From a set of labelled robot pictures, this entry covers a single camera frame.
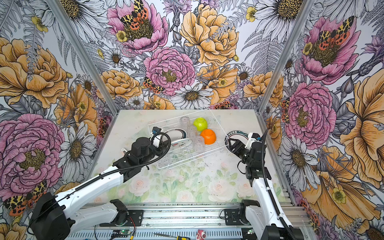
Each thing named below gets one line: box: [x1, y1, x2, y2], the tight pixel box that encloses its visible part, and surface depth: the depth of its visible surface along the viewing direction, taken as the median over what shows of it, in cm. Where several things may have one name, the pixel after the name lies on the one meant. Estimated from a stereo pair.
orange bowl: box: [200, 129, 217, 145], surface depth 102 cm
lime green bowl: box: [193, 117, 208, 132], surface depth 108 cm
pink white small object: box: [196, 229, 207, 240], surface depth 67 cm
